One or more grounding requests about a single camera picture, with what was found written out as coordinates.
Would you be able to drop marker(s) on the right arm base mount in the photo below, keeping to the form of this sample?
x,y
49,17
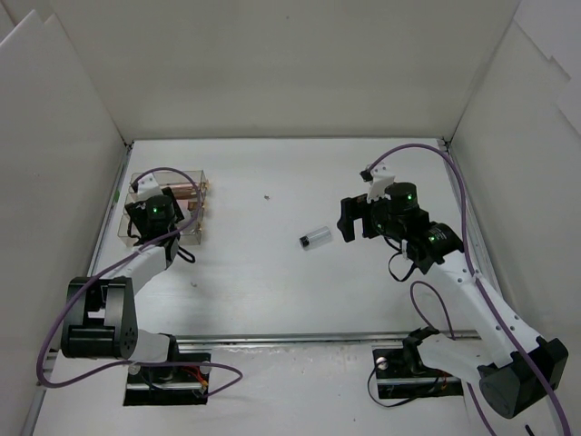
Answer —
x,y
399,377

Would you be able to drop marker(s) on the small clear bottle black cap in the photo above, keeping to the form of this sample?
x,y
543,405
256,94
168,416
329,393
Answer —
x,y
315,238

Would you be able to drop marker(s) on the aluminium rail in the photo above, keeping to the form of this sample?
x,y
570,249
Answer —
x,y
289,339
477,248

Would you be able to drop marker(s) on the clear acrylic drawer organizer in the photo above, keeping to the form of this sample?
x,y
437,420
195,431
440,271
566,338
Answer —
x,y
129,234

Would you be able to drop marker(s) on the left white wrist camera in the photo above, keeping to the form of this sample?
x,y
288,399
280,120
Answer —
x,y
147,187

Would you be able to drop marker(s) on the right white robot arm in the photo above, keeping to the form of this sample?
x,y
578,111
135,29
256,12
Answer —
x,y
516,367

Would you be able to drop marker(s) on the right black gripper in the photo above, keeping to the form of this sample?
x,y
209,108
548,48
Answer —
x,y
366,218

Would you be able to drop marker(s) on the aluminium front rail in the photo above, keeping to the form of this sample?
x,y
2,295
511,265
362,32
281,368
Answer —
x,y
289,339

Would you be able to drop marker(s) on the right side aluminium rail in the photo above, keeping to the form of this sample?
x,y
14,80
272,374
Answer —
x,y
477,248

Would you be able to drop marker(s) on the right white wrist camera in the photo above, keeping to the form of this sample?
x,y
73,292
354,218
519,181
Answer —
x,y
379,178

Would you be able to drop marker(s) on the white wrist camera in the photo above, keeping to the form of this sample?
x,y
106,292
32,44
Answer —
x,y
147,187
379,178

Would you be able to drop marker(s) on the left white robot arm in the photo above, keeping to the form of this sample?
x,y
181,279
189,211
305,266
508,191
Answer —
x,y
103,321

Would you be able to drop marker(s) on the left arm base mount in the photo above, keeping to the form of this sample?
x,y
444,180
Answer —
x,y
183,385

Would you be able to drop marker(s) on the pink brown eyeshadow palette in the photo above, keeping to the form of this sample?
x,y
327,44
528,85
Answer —
x,y
184,191

